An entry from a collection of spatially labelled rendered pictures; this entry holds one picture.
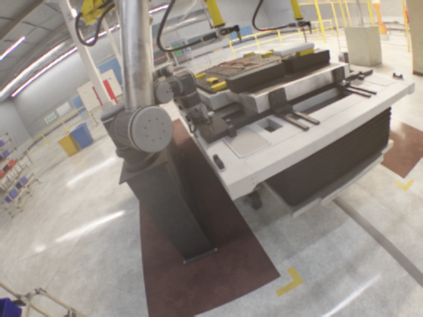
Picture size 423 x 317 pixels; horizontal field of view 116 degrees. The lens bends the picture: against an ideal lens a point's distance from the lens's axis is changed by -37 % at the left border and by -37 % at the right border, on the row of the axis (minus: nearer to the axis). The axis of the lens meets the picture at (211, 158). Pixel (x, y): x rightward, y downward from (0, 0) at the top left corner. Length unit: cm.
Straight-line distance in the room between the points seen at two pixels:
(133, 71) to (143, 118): 21
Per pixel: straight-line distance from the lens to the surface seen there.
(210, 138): 122
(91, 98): 977
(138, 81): 89
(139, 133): 83
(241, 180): 88
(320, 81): 158
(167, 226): 143
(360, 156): 152
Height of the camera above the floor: 139
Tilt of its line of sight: 30 degrees down
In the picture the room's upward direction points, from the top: 22 degrees counter-clockwise
